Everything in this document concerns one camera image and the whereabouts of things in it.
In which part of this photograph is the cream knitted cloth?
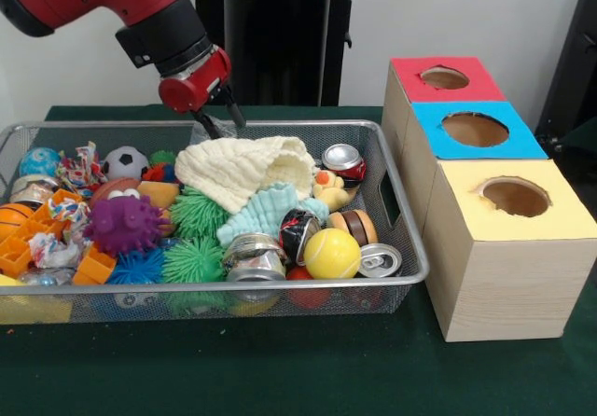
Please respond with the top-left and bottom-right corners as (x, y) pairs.
(174, 134), (318, 214)

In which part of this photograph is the dark green table cloth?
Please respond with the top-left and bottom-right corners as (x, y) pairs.
(0, 106), (597, 416)

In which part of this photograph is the silver can with pull tab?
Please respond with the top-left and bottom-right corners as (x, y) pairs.
(358, 243), (404, 279)

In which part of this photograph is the crushed silver can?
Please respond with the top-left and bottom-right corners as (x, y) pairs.
(221, 232), (288, 283)

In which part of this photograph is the light teal cloth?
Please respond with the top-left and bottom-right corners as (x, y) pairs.
(216, 182), (330, 248)

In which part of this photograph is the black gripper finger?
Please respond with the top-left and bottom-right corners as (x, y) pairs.
(190, 108), (226, 141)
(218, 80), (246, 129)

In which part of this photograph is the small orange basketball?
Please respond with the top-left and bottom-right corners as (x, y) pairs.
(0, 202), (38, 243)

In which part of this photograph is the clear shallow mesh bin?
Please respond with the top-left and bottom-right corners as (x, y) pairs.
(0, 120), (430, 326)

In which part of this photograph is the purple spiky ball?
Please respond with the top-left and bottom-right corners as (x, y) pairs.
(84, 192), (171, 257)

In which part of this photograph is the wooden box with three holes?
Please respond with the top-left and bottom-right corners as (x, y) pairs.
(381, 57), (597, 343)

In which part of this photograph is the yellow tennis ball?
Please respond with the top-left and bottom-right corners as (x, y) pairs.
(303, 228), (362, 280)

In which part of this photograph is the green spiky ball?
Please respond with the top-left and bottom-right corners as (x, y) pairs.
(159, 236), (228, 284)

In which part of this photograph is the black side stand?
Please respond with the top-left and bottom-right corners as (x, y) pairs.
(536, 0), (597, 151)

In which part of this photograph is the red soda can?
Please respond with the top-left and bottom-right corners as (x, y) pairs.
(321, 143), (368, 188)

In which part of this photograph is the clear plastic bag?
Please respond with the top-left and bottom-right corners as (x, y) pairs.
(189, 116), (236, 146)

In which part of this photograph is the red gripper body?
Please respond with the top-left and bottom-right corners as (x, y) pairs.
(159, 46), (232, 114)

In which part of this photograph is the small soccer ball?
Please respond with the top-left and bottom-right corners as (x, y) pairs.
(101, 146), (151, 184)

